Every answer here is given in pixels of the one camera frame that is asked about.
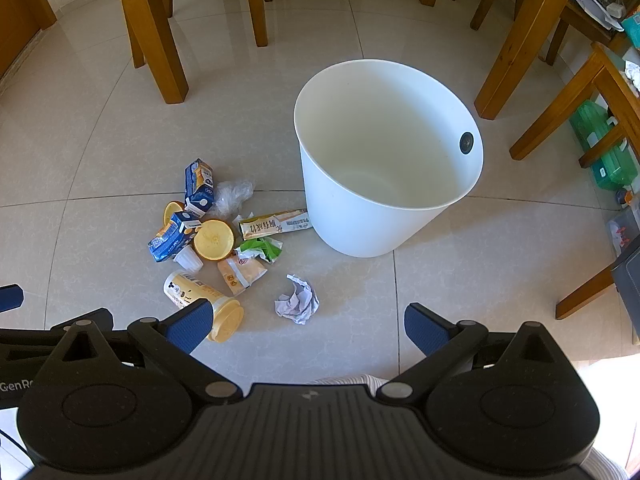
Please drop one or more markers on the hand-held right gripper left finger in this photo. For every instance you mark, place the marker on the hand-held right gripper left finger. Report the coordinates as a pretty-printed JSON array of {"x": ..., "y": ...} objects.
[{"x": 187, "y": 327}]

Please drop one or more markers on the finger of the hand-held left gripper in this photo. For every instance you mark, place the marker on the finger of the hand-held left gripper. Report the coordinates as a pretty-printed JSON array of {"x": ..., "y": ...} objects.
[{"x": 10, "y": 297}]

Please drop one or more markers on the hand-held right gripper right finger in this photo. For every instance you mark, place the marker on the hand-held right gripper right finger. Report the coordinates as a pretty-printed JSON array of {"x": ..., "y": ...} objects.
[{"x": 425, "y": 327}]

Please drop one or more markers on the yellow lidded drink cup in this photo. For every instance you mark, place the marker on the yellow lidded drink cup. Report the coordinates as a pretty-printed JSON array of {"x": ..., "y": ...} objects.
[{"x": 187, "y": 290}]

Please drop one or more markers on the small white plastic cup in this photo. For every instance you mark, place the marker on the small white plastic cup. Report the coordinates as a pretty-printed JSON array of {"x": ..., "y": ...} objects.
[{"x": 187, "y": 259}]

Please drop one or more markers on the orange and white packet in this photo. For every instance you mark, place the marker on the orange and white packet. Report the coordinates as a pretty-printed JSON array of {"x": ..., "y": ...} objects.
[{"x": 240, "y": 272}]

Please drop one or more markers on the blue milk carton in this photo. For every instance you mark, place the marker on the blue milk carton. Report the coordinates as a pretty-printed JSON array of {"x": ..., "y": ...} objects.
[
  {"x": 197, "y": 185},
  {"x": 170, "y": 242}
]

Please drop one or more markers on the large yellow cup lid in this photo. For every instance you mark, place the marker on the large yellow cup lid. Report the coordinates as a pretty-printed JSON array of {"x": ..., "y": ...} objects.
[{"x": 212, "y": 240}]

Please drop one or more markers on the green and white wrapper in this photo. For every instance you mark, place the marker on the green and white wrapper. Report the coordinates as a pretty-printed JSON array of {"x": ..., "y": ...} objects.
[{"x": 260, "y": 249}]

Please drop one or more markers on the white paper ball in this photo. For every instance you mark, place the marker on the white paper ball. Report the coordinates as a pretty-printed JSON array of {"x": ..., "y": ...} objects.
[{"x": 297, "y": 300}]

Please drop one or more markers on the long beige snack wrapper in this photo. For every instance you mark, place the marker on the long beige snack wrapper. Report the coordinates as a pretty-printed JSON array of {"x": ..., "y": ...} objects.
[{"x": 270, "y": 225}]

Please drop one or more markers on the clear plastic bag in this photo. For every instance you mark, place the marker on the clear plastic bag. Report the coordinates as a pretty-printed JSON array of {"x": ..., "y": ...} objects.
[{"x": 232, "y": 195}]

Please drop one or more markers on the white plastic trash bin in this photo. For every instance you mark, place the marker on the white plastic trash bin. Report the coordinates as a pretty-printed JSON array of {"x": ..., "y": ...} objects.
[{"x": 350, "y": 200}]

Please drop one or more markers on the slanted wooden chair leg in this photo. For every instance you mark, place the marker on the slanted wooden chair leg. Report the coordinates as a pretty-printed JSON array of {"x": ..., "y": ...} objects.
[{"x": 585, "y": 292}]

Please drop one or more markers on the dark grey chair seat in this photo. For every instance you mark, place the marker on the dark grey chair seat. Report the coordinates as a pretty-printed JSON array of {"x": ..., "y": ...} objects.
[{"x": 627, "y": 295}]

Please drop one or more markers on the clear plastic storage box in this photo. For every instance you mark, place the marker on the clear plastic storage box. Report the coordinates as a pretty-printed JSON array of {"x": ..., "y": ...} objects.
[{"x": 622, "y": 232}]

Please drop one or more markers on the green plastic box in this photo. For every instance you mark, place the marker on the green plastic box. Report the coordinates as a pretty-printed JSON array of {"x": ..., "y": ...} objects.
[{"x": 612, "y": 165}]

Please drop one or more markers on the wooden chair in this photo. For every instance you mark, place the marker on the wooden chair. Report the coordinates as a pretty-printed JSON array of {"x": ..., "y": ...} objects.
[{"x": 565, "y": 105}]

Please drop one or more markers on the wooden cabinet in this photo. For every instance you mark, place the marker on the wooden cabinet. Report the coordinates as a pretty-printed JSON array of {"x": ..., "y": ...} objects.
[{"x": 20, "y": 15}]

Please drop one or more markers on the thin wooden chair leg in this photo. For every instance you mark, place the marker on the thin wooden chair leg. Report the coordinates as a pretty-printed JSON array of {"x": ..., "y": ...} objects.
[{"x": 134, "y": 35}]

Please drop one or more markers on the crumpled white tissue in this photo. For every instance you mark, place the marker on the crumpled white tissue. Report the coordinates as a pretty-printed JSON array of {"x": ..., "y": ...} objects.
[{"x": 632, "y": 75}]

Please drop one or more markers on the wooden side shelf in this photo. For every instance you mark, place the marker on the wooden side shelf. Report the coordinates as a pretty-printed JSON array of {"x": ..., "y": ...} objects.
[{"x": 585, "y": 22}]

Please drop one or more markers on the teal box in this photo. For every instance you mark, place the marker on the teal box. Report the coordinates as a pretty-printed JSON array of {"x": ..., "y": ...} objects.
[{"x": 632, "y": 30}]

